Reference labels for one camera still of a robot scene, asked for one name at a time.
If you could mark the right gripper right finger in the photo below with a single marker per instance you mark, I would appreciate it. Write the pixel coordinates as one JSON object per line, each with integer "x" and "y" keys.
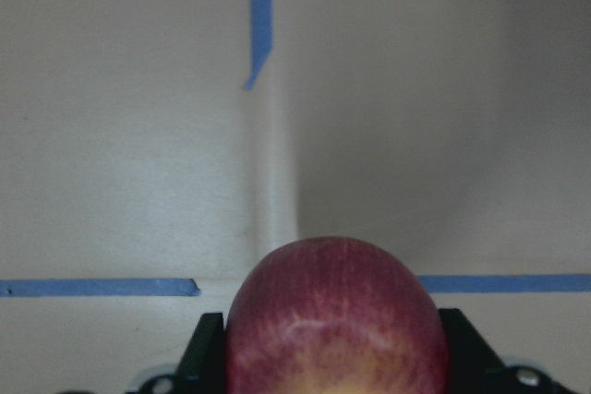
{"x": 475, "y": 368}

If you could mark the red yellow apple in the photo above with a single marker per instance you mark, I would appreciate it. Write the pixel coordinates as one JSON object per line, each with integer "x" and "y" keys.
{"x": 334, "y": 315}

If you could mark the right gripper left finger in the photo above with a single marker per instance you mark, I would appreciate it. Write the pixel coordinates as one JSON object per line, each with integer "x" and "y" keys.
{"x": 201, "y": 368}

